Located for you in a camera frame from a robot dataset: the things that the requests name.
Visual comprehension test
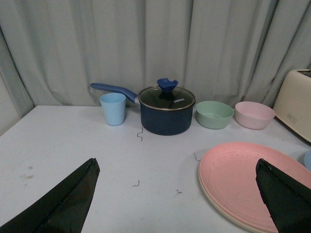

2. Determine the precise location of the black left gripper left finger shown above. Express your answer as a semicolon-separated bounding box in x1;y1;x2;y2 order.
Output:
0;158;99;233

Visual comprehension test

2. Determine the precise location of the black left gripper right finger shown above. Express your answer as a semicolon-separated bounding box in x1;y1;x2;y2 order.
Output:
256;158;311;233

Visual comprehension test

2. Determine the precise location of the pink plastic plate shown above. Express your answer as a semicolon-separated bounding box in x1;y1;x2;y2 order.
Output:
199;142;311;233

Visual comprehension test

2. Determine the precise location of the beige plastic plate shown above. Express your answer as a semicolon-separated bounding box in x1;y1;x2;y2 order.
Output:
198;170;272;233

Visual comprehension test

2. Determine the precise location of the blue plastic plate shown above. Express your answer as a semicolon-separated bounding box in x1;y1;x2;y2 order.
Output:
304;151;311;171

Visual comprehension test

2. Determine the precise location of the pink plastic bowl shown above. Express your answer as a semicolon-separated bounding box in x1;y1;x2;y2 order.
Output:
235;101;276;130

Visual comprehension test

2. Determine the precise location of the cream toaster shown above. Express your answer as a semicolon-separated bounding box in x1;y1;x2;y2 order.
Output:
274;69;311;142

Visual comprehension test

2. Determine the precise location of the green plastic bowl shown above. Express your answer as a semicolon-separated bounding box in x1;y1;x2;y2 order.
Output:
195;101;234;130

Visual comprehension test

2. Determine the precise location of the light blue cup left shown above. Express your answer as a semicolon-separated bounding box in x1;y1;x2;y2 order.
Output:
100;93;126;126

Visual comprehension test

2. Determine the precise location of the dark blue saucepan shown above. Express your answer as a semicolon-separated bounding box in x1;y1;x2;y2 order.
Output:
90;83;195;136

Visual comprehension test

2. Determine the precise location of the glass pot lid blue knob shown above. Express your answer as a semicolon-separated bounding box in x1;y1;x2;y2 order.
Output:
138;78;196;111

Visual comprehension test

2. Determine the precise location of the grey curtain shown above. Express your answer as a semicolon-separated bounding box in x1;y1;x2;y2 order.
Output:
0;0;311;137

